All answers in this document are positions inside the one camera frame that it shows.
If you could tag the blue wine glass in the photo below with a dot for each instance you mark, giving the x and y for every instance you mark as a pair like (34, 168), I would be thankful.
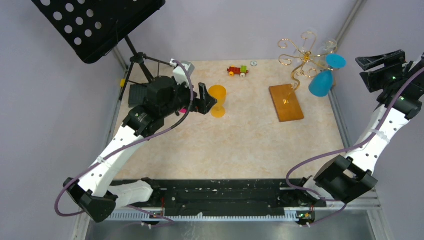
(322, 83)

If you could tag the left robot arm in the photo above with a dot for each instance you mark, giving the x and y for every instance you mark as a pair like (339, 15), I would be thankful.
(94, 192)

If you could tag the aluminium frame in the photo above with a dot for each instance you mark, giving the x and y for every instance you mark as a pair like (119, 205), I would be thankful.
(362, 219)

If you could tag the colourful toy train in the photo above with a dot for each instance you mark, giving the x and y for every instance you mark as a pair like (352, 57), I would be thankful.
(240, 71)

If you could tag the pink wine glass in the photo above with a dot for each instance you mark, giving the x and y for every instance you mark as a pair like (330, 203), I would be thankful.
(182, 111)

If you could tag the gold wine glass rack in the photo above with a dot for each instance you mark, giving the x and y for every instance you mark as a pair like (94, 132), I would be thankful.
(309, 65)

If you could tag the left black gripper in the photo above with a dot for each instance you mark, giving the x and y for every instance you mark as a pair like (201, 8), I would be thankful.
(204, 106)

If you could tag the black foot pedal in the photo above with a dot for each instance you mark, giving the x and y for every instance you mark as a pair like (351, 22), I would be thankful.
(137, 95)

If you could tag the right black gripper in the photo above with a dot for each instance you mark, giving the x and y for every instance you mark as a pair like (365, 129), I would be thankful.
(393, 59)

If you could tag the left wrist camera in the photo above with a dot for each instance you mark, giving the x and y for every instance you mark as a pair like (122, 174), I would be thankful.
(178, 72)

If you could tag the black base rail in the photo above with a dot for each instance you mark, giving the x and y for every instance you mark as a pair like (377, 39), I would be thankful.
(225, 197)

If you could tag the black perforated music stand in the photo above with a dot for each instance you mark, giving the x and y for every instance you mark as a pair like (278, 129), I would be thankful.
(94, 27)

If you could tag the clear wine glass right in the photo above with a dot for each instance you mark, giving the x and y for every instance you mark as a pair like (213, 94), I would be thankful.
(329, 46)

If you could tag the yellow wine glass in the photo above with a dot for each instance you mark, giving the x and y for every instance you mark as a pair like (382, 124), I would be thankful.
(218, 92)

